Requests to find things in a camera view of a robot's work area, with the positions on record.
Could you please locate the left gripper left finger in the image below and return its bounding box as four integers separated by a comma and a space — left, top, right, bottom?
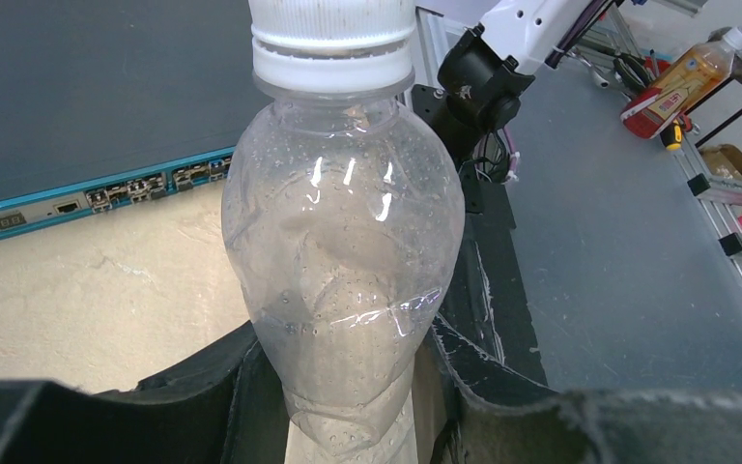
0, 324, 289, 463

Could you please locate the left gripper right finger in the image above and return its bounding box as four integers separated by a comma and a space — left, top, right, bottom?
427, 316, 742, 463

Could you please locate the clear plastic bottle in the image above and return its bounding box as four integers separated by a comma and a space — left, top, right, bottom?
220, 38, 467, 464

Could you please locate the blue white bottle cap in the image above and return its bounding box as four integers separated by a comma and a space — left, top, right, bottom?
249, 0, 415, 55

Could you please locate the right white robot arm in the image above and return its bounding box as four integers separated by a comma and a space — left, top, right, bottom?
426, 0, 611, 167

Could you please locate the tea bottle red label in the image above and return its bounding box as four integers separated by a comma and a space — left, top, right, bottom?
620, 27, 742, 139

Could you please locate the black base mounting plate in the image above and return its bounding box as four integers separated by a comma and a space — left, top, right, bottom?
409, 83, 548, 386

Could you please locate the dark network switch box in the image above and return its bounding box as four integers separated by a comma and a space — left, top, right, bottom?
0, 0, 269, 240

